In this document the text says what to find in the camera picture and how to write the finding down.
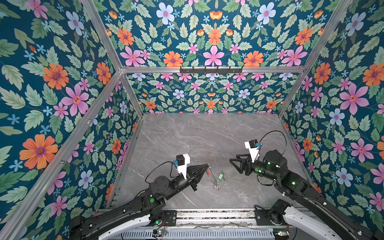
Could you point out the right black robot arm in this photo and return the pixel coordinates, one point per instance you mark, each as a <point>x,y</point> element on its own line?
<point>330,222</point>

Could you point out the keyring with coloured keys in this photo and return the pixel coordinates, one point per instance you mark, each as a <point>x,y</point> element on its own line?
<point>214,181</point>

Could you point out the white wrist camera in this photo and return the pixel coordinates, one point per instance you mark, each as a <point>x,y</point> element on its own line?
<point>182,164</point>
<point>254,148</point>

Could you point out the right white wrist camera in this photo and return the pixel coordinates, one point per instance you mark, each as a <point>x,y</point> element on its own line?
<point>254,148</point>

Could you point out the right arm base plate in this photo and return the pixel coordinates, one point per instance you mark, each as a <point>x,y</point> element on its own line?
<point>268,216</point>

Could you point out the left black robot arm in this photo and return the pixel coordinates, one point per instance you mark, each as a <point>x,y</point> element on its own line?
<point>145,209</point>

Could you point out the green capped key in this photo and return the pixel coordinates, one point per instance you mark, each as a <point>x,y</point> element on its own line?
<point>221,176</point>

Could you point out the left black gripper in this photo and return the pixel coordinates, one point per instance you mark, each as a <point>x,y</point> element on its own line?
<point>193,176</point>

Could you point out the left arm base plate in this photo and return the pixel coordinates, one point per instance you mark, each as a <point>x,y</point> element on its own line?
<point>167,218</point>

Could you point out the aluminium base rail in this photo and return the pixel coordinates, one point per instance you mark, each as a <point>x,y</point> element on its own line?
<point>229,218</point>

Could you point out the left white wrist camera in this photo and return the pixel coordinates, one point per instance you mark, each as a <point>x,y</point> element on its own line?
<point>182,164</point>

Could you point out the black hook rail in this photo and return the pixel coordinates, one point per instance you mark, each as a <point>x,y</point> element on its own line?
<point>210,70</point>

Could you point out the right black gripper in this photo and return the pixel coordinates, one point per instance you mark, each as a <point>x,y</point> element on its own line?
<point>243,163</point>

